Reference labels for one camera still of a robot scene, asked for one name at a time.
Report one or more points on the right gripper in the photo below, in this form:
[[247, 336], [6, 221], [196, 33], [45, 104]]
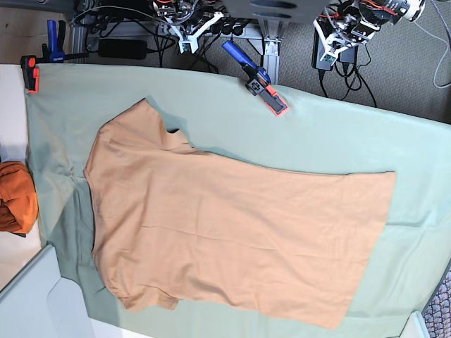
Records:
[[191, 33]]

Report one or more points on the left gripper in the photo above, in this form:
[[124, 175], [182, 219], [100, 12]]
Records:
[[338, 33]]

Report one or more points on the tan orange T-shirt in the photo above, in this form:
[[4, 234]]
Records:
[[176, 223]]

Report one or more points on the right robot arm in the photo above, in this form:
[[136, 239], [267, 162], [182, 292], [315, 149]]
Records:
[[186, 20]]

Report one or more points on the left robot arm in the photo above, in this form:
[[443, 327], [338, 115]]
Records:
[[378, 12]]

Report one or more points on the black power adapter pair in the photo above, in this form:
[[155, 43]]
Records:
[[347, 57]]

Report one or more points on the black power brick left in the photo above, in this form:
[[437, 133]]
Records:
[[123, 48]]

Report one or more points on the light green table cloth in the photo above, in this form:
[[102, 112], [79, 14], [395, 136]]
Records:
[[315, 135]]

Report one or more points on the blue clamp at middle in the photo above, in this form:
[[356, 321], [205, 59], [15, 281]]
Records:
[[259, 82]]

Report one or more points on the dark orange folded garment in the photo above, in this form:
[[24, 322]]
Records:
[[19, 206]]

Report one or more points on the purple patterned mat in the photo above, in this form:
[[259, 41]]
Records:
[[437, 312]]

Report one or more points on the grey plastic bin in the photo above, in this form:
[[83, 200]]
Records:
[[39, 302]]

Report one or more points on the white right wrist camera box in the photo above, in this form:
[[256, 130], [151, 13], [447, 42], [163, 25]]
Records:
[[188, 45]]

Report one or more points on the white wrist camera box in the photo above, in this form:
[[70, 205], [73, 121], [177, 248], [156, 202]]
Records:
[[327, 61], [188, 45]]

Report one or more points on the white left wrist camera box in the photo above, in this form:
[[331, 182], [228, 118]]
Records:
[[327, 61]]

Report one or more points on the aluminium frame post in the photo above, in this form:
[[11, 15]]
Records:
[[268, 46]]

